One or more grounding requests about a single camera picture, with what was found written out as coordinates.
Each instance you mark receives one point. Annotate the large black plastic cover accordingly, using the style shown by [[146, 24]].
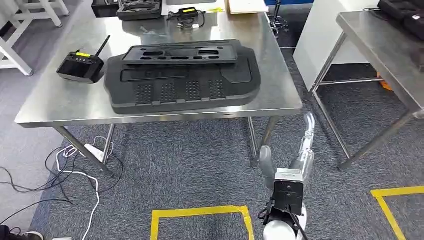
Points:
[[182, 96]]

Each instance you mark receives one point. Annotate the metal floor socket box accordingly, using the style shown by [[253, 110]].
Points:
[[61, 238]]

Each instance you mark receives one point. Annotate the pale wooden board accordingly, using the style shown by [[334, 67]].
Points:
[[246, 6]]

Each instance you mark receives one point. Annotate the white cabinet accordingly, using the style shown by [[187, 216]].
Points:
[[318, 39]]

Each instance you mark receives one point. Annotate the steel side table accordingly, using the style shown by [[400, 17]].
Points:
[[374, 43]]

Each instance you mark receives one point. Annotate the white table frame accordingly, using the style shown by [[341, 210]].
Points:
[[20, 63]]

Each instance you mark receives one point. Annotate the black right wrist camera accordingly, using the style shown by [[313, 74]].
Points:
[[288, 195]]

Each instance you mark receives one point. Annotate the black case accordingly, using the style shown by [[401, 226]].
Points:
[[415, 28], [397, 8]]

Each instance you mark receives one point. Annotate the steel work table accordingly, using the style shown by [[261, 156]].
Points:
[[49, 99]]

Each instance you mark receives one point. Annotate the black charger with yellow label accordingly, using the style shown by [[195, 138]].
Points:
[[188, 13]]

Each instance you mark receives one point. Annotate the white power strip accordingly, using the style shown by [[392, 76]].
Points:
[[94, 152]]

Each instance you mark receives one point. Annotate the orange object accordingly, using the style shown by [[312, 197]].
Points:
[[384, 85]]

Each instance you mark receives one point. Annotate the black moulded tray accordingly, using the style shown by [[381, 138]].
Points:
[[139, 10]]

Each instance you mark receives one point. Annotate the black controller with antenna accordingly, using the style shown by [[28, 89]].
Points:
[[79, 68]]

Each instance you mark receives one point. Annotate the yellow floor tape square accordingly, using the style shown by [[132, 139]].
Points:
[[198, 211], [397, 192]]

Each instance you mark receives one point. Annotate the black stand base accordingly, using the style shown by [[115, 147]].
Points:
[[276, 20]]

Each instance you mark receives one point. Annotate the black box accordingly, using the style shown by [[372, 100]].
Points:
[[104, 8]]

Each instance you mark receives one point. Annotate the black plastic panel with cutouts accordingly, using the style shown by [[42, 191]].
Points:
[[180, 52]]

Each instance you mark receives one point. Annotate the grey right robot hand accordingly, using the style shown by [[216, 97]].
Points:
[[304, 165]]

